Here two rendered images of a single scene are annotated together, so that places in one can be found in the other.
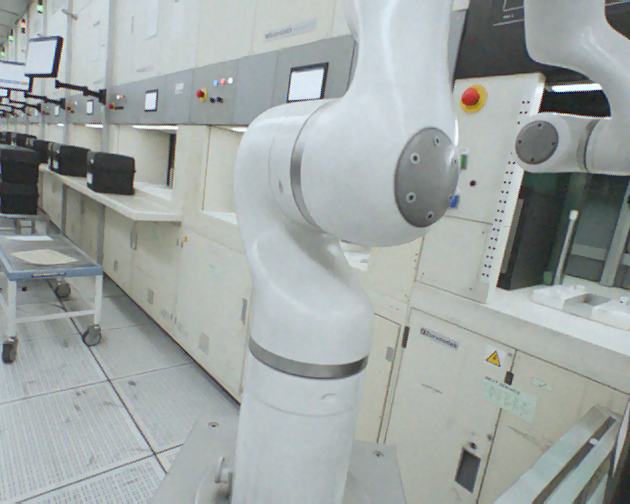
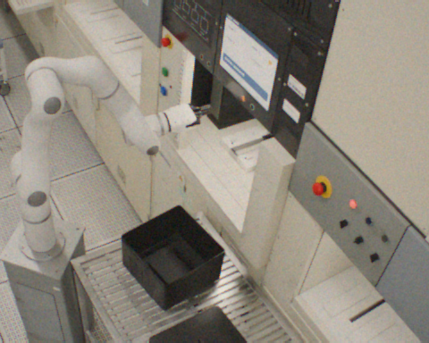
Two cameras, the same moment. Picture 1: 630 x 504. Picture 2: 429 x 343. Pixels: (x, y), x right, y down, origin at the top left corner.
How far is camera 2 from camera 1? 1.86 m
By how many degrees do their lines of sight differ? 34
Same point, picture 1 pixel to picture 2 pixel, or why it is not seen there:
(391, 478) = (77, 238)
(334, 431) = (40, 232)
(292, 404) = (29, 227)
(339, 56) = not seen: outside the picture
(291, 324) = (24, 213)
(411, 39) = (29, 171)
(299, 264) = not seen: hidden behind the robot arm
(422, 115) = (31, 190)
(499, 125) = (177, 63)
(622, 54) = (130, 127)
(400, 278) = not seen: hidden behind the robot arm
